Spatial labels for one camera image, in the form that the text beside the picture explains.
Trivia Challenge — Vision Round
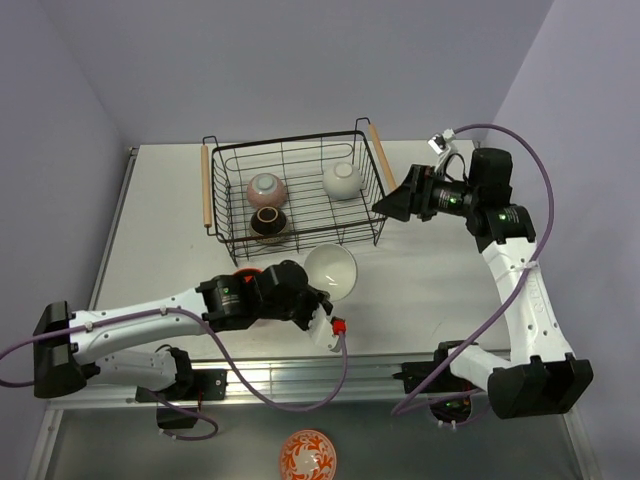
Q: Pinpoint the grey white bowl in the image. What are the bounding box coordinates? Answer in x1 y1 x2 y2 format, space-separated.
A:
322 162 363 200

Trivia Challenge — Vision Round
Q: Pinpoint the black white patterned bowl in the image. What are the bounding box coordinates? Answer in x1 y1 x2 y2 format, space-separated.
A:
247 173 287 210

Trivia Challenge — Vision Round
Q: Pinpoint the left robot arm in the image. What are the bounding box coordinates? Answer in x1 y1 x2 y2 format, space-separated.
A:
33 260 341 399

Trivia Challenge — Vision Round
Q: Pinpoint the brown bowl beige inside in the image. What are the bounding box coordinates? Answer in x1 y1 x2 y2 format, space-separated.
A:
249 206 290 240

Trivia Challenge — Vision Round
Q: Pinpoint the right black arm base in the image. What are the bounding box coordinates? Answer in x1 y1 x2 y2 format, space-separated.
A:
392 360 476 424

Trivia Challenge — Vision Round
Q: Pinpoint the aluminium mounting rail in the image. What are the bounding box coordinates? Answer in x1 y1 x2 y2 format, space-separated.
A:
46 352 574 411

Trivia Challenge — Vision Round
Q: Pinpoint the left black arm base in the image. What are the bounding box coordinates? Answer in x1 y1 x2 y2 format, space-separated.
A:
134 369 227 430

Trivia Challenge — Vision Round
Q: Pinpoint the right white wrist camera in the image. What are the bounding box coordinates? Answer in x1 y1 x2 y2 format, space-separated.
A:
427 129 457 175

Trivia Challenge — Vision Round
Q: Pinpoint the black wire dish rack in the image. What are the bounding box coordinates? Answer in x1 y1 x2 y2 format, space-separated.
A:
201 117 389 264

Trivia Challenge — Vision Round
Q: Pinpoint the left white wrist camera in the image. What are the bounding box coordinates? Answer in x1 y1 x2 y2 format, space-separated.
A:
307 307 347 353

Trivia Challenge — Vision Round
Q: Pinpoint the orange white patterned bowl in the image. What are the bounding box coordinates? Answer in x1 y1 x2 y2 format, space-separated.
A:
278 429 337 480

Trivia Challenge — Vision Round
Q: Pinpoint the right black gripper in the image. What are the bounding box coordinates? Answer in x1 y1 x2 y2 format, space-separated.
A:
371 164 480 222

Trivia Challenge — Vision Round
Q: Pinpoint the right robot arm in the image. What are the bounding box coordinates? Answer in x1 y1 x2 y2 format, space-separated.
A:
373 148 594 419

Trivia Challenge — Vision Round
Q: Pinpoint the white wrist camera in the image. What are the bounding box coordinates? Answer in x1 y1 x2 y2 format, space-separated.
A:
427 129 457 175
307 307 347 353

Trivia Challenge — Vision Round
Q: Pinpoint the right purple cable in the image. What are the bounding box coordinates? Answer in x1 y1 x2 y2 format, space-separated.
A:
391 122 556 426

